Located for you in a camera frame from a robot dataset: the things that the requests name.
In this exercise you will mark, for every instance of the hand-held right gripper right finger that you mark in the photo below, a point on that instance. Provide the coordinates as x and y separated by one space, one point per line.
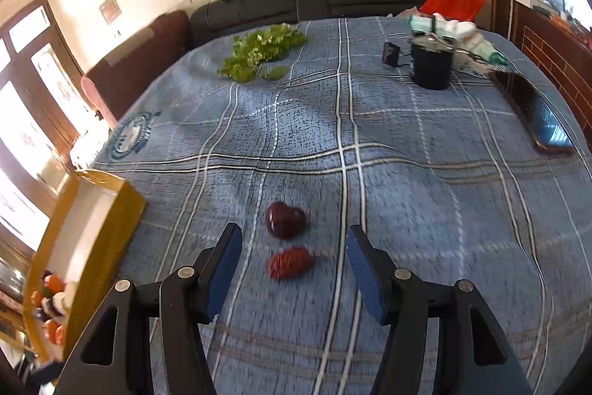
365 279

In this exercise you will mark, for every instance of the small framed picture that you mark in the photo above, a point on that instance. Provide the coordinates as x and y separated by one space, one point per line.
110 10

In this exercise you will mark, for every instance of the blue plaid blanket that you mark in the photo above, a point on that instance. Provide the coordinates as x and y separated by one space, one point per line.
370 154

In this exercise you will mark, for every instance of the dark red heart-shaped fruit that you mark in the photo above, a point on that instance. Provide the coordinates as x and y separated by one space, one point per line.
286 220

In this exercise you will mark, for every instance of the black smartphone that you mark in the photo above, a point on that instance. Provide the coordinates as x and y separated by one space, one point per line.
541 117

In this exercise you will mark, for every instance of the red jujube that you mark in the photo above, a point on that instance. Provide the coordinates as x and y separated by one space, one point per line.
291 263

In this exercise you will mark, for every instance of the wooden glazed door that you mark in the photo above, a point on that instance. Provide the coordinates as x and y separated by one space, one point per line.
32 99

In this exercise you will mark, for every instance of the brick-pattern wooden cabinet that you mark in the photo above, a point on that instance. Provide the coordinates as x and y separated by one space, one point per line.
545 38

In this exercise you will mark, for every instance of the black sofa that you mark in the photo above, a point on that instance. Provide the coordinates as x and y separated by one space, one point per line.
286 1

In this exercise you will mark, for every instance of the small black box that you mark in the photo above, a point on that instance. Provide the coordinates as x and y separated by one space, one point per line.
392 53

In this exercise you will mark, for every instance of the brown armchair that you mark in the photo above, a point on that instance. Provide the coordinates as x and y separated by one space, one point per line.
138 57

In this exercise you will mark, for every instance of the green lettuce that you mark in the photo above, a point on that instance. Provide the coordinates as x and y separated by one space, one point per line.
261 50

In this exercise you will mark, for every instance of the black cylindrical container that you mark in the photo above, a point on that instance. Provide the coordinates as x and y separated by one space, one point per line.
432 64

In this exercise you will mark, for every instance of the yellow cardboard box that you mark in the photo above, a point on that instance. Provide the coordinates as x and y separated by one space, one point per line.
97 228

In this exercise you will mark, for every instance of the white plastic bag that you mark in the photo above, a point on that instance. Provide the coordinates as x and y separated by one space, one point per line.
467 38

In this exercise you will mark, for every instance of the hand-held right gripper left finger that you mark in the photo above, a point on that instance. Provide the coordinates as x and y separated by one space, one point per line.
224 274

